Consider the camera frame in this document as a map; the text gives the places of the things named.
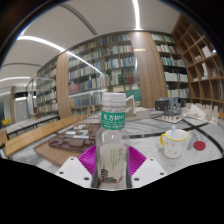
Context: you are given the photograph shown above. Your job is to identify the flat round red coaster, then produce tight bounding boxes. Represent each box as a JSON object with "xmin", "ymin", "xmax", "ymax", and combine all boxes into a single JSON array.
[{"xmin": 193, "ymin": 140, "xmax": 207, "ymax": 152}]

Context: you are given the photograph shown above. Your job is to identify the brown architectural model on board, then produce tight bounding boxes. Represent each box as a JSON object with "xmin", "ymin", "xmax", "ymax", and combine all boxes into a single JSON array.
[{"xmin": 33, "ymin": 122, "xmax": 102, "ymax": 168}]

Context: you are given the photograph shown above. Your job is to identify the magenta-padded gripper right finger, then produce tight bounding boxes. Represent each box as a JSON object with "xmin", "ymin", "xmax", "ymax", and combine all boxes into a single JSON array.
[{"xmin": 125, "ymin": 145, "xmax": 168, "ymax": 189}]

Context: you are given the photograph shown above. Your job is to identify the white mug with yellow rim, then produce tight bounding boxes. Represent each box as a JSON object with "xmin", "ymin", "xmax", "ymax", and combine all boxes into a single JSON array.
[{"xmin": 159, "ymin": 128, "xmax": 190, "ymax": 160}]

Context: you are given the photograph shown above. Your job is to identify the wide book-filled shelf unit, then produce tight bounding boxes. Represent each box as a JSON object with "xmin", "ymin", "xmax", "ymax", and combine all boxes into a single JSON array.
[{"xmin": 67, "ymin": 31, "xmax": 143, "ymax": 116}]

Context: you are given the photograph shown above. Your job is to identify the large white terraced site model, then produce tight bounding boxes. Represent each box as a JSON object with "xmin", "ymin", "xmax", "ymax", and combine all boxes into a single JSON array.
[{"xmin": 184, "ymin": 102, "xmax": 222, "ymax": 126}]

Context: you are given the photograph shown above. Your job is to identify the dark grey building model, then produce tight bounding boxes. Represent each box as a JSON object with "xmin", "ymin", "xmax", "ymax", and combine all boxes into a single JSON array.
[{"xmin": 154, "ymin": 97, "xmax": 188, "ymax": 112}]

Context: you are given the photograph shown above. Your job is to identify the ceiling strip lights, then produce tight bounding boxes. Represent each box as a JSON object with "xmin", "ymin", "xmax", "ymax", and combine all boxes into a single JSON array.
[{"xmin": 0, "ymin": 0, "xmax": 142, "ymax": 101}]

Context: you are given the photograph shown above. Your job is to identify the pale spoon in mug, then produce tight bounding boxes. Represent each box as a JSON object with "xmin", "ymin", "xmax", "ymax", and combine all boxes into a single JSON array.
[{"xmin": 170, "ymin": 124, "xmax": 177, "ymax": 140}]

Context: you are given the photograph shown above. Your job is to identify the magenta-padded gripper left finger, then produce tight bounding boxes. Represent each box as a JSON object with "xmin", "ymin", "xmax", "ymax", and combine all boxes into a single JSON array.
[{"xmin": 55, "ymin": 145, "xmax": 99, "ymax": 189}]

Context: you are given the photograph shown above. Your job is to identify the white building model with columns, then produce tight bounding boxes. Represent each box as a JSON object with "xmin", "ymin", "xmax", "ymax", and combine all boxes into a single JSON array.
[{"xmin": 124, "ymin": 94, "xmax": 152, "ymax": 122}]

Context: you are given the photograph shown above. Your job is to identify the clear green-labelled drink bottle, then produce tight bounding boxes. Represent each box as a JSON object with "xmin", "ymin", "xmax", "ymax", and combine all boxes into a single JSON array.
[{"xmin": 94, "ymin": 92, "xmax": 131, "ymax": 188}]

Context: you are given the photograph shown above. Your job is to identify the small flat white model board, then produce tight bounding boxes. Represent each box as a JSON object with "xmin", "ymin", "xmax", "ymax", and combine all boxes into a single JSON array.
[{"xmin": 162, "ymin": 111, "xmax": 187, "ymax": 124}]

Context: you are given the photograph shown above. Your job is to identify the narrow book-filled shelf unit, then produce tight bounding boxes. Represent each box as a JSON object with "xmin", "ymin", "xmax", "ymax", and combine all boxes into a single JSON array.
[{"xmin": 149, "ymin": 31, "xmax": 191, "ymax": 100}]

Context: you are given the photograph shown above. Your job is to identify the glass-fronted book shelf unit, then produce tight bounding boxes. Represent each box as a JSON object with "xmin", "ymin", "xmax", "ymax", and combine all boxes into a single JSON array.
[{"xmin": 26, "ymin": 56, "xmax": 60, "ymax": 116}]

